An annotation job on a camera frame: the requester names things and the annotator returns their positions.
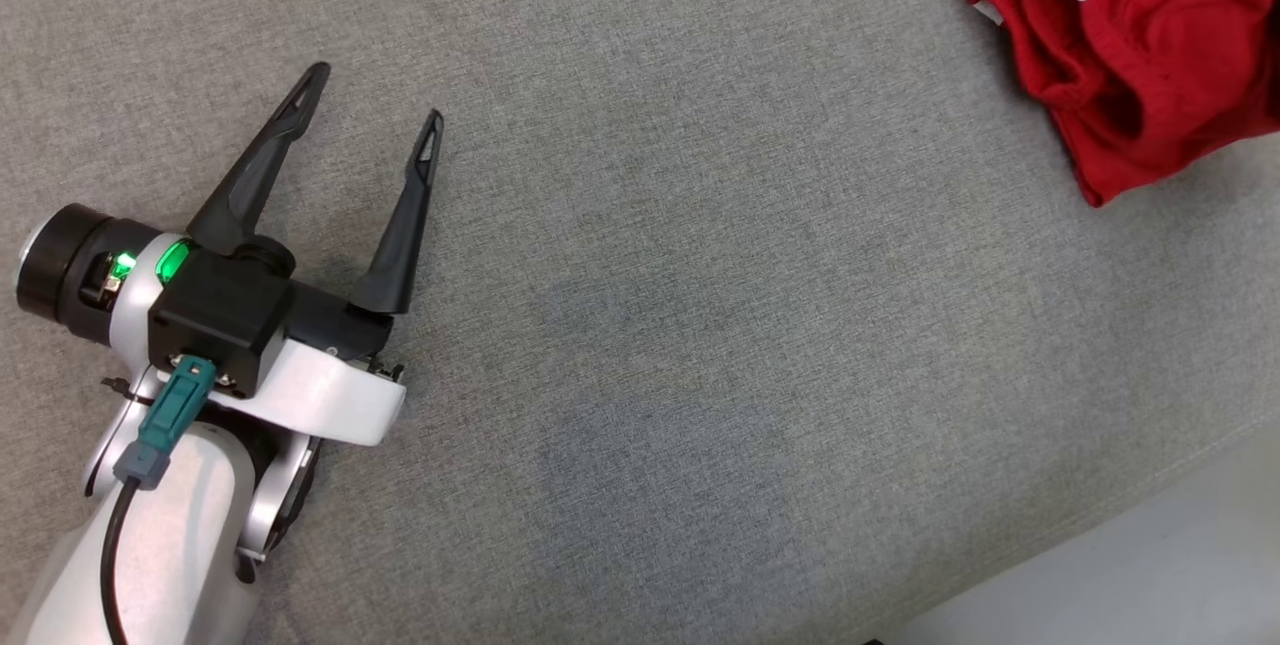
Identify teal plug black left cable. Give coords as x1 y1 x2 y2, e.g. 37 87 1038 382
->
98 357 218 645

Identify red shorts with white stripes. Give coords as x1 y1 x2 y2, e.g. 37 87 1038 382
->
964 0 1280 209

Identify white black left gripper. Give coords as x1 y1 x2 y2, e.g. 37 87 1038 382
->
14 62 445 448

